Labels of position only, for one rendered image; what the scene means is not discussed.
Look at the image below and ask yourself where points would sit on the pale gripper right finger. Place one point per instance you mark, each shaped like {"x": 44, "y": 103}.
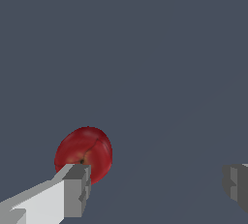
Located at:
{"x": 238, "y": 182}

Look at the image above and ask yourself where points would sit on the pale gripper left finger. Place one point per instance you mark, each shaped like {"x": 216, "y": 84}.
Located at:
{"x": 48, "y": 198}

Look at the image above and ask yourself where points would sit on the red apple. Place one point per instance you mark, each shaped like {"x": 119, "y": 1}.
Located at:
{"x": 85, "y": 147}

